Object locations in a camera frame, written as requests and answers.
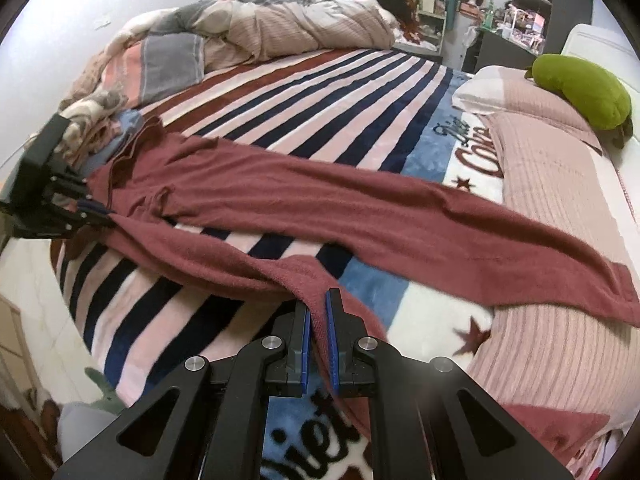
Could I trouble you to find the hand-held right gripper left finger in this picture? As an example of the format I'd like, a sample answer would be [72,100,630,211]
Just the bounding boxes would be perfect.
[50,301,313,480]

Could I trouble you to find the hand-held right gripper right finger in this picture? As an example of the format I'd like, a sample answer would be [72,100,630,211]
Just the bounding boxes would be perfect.
[325,287,576,480]

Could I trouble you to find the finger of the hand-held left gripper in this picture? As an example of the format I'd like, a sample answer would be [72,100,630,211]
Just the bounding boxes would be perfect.
[50,197,115,236]
[49,172,110,213]

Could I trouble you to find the dark red pants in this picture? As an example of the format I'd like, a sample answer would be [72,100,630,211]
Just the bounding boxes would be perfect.
[85,116,640,468]

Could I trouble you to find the beige crumpled cloth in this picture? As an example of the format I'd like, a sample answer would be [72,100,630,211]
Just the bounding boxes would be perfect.
[59,85,126,163]

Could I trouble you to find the wooden nightstand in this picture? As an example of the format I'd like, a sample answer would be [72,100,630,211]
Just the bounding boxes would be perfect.
[0,295,23,361]

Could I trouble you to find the bed with patterned sheet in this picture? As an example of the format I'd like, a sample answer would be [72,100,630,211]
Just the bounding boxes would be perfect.
[50,47,506,480]

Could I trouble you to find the pink grey patchwork duvet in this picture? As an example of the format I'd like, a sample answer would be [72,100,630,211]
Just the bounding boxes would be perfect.
[60,0,398,126]

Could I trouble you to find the pink white pillow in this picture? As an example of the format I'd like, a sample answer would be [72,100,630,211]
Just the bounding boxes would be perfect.
[452,65,603,156]

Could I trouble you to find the dark grey desk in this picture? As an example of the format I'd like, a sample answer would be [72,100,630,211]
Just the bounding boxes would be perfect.
[462,27,546,73]

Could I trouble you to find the small white shelf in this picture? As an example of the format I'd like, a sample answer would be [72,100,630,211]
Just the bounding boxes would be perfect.
[415,0,448,56]

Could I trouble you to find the black fuzzy object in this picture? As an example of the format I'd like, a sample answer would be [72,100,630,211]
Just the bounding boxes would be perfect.
[365,0,417,25]

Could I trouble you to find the green plush toy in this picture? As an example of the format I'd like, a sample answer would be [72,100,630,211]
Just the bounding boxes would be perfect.
[525,53,636,149]

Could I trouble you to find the white headboard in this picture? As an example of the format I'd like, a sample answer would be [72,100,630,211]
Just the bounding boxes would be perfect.
[560,24,640,271]

